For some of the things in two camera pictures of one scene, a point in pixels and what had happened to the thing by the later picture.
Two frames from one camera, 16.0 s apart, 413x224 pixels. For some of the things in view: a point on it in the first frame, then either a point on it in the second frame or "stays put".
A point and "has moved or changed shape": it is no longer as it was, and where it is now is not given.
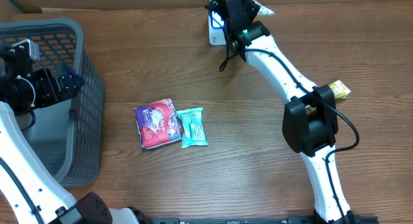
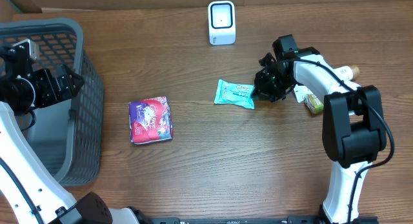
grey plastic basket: x=68 y=134 stays put
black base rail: x=291 y=219 stays put
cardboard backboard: x=26 y=2 stays put
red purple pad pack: x=158 y=124 has moved or changed shape
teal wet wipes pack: x=193 y=129 -> x=238 y=94
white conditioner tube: x=263 y=10 -> x=321 y=82
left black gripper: x=53 y=94 stays put
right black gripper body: x=252 y=10 -> x=275 y=87
